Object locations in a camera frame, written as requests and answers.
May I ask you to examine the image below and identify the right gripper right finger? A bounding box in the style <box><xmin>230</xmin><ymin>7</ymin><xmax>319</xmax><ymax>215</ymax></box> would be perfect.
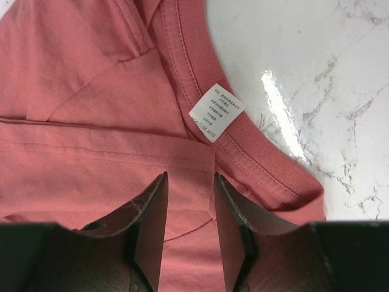
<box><xmin>215</xmin><ymin>173</ymin><xmax>310</xmax><ymax>291</ymax></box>

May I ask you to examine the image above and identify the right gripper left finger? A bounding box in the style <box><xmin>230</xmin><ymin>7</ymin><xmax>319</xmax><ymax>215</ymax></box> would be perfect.
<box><xmin>72</xmin><ymin>173</ymin><xmax>168</xmax><ymax>291</ymax></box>

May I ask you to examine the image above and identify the pink t-shirt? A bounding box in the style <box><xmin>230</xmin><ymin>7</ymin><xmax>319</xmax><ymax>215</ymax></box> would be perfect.
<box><xmin>1</xmin><ymin>1</ymin><xmax>325</xmax><ymax>291</ymax></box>

